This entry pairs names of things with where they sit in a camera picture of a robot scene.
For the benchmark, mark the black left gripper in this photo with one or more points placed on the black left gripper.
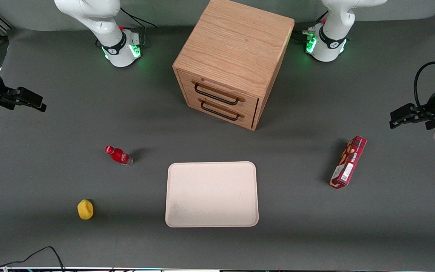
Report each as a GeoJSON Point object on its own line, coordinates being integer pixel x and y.
{"type": "Point", "coordinates": [431, 104]}

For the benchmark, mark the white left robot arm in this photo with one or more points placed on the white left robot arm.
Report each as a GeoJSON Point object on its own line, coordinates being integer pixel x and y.
{"type": "Point", "coordinates": [330, 45]}

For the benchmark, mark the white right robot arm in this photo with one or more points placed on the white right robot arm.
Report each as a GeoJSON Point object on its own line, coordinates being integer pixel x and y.
{"type": "Point", "coordinates": [119, 49]}

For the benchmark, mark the wooden drawer cabinet body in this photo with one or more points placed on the wooden drawer cabinet body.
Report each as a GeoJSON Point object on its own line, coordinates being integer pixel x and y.
{"type": "Point", "coordinates": [232, 37]}

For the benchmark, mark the red snack box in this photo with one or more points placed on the red snack box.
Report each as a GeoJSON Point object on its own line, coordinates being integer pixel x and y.
{"type": "Point", "coordinates": [347, 162]}

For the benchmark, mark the red plastic bottle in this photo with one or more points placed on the red plastic bottle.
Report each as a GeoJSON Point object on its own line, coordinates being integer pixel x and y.
{"type": "Point", "coordinates": [119, 155]}

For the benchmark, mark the yellow plastic lemon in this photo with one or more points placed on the yellow plastic lemon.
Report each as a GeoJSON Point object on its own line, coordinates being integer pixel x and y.
{"type": "Point", "coordinates": [85, 210]}

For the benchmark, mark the beige rectangular tray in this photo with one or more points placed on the beige rectangular tray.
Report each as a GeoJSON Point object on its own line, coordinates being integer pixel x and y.
{"type": "Point", "coordinates": [212, 194]}

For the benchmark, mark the aluminium frame profile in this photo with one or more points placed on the aluminium frame profile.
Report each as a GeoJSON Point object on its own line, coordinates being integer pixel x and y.
{"type": "Point", "coordinates": [4, 23]}

